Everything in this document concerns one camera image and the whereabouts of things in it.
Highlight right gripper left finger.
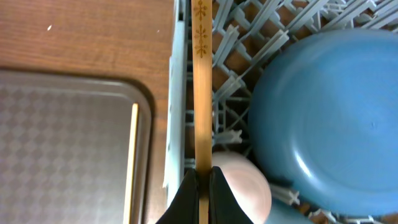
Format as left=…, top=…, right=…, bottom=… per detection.
left=156, top=169, right=199, bottom=224

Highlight dark blue plate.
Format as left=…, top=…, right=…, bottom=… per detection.
left=248, top=29, right=397, bottom=216

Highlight brown serving tray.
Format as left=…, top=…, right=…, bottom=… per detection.
left=1, top=70, right=152, bottom=223

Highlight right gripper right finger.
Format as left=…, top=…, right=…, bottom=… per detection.
left=209, top=166, right=252, bottom=224

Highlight white cup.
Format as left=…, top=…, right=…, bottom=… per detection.
left=212, top=151, right=272, bottom=224

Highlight wooden chopstick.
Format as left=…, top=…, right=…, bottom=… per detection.
left=123, top=103, right=139, bottom=224
left=191, top=0, right=212, bottom=224

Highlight light blue cup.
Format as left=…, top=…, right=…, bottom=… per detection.
left=265, top=198, right=313, bottom=224

